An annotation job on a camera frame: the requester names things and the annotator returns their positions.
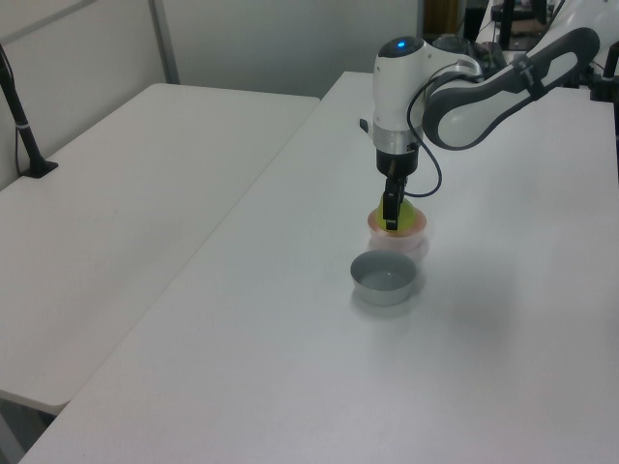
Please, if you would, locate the black camera pole with base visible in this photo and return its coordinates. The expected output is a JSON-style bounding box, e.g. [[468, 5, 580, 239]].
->
[[0, 43, 59, 179]]

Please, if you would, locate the yellow wooden panel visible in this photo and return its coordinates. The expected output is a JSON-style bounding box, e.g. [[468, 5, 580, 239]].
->
[[424, 0, 466, 36]]

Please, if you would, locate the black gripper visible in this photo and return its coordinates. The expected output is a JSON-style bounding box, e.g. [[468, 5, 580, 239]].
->
[[375, 148, 420, 232]]

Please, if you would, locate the white side table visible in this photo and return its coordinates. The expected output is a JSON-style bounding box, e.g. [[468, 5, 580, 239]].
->
[[0, 82, 323, 415]]

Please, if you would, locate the black monitor stand pole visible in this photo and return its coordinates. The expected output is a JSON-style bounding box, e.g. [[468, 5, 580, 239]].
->
[[497, 0, 516, 49]]

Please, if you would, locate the pink plastic bowl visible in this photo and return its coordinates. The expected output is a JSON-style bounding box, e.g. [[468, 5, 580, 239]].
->
[[366, 207, 428, 251]]

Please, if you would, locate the green yellow pear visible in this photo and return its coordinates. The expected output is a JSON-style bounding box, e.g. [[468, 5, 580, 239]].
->
[[378, 192, 419, 234]]

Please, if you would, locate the black pole with clamp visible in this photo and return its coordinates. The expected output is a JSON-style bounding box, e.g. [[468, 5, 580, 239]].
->
[[588, 41, 619, 103]]

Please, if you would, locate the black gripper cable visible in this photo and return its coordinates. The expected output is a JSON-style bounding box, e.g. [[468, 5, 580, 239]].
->
[[405, 57, 444, 198]]

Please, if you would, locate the thin black pole cable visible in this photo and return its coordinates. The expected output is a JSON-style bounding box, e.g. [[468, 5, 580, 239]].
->
[[0, 45, 25, 176]]

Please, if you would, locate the grey plastic bowl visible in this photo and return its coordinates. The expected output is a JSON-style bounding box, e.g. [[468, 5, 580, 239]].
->
[[349, 249, 418, 306]]

